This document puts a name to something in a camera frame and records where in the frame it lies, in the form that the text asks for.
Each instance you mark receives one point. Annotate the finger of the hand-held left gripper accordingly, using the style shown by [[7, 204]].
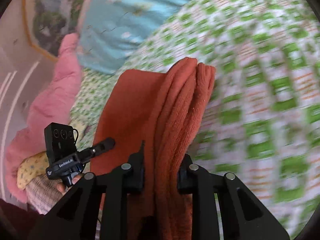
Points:
[[100, 147]]

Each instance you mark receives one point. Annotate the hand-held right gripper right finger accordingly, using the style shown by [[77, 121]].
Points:
[[205, 205]]

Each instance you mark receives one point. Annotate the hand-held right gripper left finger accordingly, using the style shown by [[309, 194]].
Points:
[[112, 200]]

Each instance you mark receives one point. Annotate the orange knit sweater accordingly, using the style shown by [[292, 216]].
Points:
[[140, 110]]

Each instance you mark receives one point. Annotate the person's left hand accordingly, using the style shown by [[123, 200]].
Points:
[[62, 187]]

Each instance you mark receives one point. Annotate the yellow printed pillow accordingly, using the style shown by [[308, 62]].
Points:
[[32, 167]]

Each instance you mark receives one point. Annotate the pink quilt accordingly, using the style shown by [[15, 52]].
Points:
[[55, 100]]

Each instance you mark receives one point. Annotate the green checkered pillow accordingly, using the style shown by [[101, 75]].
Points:
[[92, 95]]

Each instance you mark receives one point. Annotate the dark red cloth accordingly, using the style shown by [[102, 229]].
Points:
[[15, 222]]

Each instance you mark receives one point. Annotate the blue floral quilt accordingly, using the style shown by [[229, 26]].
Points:
[[120, 30]]

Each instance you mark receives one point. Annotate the green checkered bed sheet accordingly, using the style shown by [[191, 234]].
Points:
[[250, 55]]

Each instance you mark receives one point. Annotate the gold framed wall painting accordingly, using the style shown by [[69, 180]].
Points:
[[50, 22]]

